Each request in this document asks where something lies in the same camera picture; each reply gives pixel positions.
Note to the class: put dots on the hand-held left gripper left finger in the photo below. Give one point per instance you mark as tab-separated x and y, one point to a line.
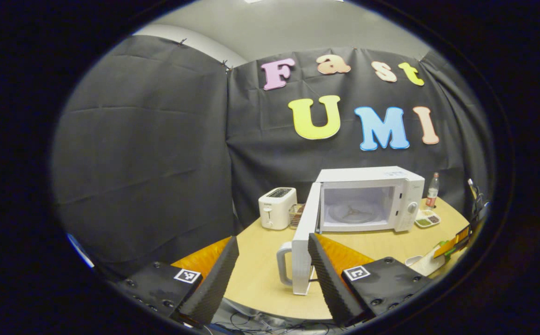
216	284

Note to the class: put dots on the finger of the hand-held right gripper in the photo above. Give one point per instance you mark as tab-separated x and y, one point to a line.
458	237

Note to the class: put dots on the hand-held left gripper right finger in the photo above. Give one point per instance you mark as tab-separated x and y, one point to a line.
332	284

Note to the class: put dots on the lettuce sandwich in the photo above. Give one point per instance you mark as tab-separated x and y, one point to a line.
449	253

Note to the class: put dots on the white microwave oven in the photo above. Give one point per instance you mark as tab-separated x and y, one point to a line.
404	195

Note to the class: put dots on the white divided dish of beans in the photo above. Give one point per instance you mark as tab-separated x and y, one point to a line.
425	219

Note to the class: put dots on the white ribbed tray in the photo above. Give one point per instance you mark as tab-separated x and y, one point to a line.
425	266

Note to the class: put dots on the clear red label water bottle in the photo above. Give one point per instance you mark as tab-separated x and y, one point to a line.
432	195

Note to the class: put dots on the glass turntable plate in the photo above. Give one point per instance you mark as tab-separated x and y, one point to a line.
344	215

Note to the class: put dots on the clear glass container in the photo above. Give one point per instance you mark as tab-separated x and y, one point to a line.
295	216

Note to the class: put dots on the white toaster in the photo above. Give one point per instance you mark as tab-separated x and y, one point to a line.
274	209

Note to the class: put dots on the black backdrop cloth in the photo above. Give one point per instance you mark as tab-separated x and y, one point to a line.
149	163

